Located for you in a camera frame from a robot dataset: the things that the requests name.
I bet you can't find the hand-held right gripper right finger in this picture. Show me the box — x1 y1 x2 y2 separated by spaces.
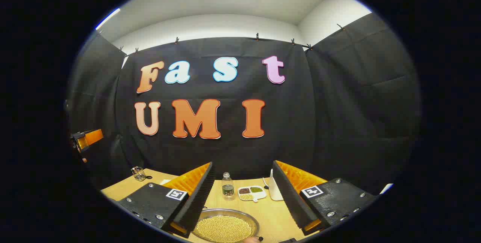
271 160 378 236

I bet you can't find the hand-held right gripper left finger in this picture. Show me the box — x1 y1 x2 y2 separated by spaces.
117 161 216 239

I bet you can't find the steel pot with black handle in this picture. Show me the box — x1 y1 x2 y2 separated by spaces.
192 208 260 243

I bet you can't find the white toaster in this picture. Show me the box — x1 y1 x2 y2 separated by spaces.
268 169 284 201

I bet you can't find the clear plastic water bottle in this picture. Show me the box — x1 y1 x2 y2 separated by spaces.
222 172 234 201

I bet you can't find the pile of soybeans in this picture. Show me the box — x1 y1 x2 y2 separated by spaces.
195 216 252 243

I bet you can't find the white divided bean dish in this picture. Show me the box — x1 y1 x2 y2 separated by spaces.
237 186 267 202

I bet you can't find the black backdrop cloth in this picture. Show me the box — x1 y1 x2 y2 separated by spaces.
66 12 423 198

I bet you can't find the ceiling light panel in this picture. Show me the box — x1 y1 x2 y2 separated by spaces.
95 8 121 30

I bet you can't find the row of black cloth clips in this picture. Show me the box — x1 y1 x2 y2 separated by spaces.
97 23 344 54

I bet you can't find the wire utensil holder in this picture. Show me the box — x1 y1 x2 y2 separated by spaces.
131 166 153 182

